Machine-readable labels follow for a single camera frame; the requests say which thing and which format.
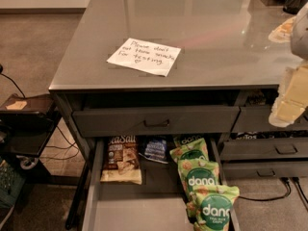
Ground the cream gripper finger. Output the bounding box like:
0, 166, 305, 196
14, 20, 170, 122
269, 64, 308, 127
269, 16, 295, 43

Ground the brown sea salt chip bag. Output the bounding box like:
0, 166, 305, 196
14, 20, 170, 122
101, 136, 141, 185

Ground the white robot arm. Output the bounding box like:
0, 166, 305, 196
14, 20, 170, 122
269, 3, 308, 127

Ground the grey top right drawer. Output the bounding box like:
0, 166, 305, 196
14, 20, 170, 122
232, 105, 308, 133

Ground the grey bottom right drawer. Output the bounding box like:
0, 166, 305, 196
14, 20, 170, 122
222, 161, 308, 178

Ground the grey top left drawer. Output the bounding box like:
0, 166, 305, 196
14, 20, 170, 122
72, 106, 240, 138

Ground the green Dang bag rear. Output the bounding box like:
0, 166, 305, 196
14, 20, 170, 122
169, 138, 209, 163

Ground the green dang bag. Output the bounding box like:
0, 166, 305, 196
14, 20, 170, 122
192, 185, 240, 231
169, 138, 209, 163
178, 159, 219, 218

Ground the green Dang bag middle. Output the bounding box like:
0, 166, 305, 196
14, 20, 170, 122
178, 159, 219, 218

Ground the green Dang bag front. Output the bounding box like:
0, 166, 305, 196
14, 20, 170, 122
192, 185, 240, 231

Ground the blue snack bag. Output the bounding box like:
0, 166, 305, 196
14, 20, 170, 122
139, 136, 167, 164

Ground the open grey middle drawer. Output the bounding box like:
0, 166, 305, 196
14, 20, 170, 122
81, 138, 242, 231

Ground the white handwritten paper note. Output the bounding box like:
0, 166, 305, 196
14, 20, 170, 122
107, 38, 181, 77

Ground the grey metal cabinet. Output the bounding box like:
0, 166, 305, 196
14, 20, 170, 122
50, 0, 307, 231

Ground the black side cart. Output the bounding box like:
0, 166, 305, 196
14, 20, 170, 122
0, 94, 61, 183

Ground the teal plastic crate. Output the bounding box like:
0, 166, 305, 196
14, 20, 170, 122
0, 160, 25, 208

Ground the black power cable right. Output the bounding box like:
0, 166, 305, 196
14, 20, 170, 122
239, 176, 308, 214

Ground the black cable left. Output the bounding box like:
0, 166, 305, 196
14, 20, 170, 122
0, 64, 27, 100

